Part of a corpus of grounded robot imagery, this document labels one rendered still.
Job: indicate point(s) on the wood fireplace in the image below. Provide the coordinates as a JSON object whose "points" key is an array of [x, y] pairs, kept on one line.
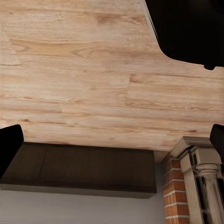
{"points": [[203, 172]]}

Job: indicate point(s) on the cabinet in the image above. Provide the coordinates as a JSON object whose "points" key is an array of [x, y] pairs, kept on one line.
{"points": [[81, 170]]}

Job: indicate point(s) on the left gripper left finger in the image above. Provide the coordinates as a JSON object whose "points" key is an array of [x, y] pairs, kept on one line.
{"points": [[11, 139]]}

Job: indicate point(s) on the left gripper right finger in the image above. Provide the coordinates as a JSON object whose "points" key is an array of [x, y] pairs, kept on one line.
{"points": [[217, 139]]}

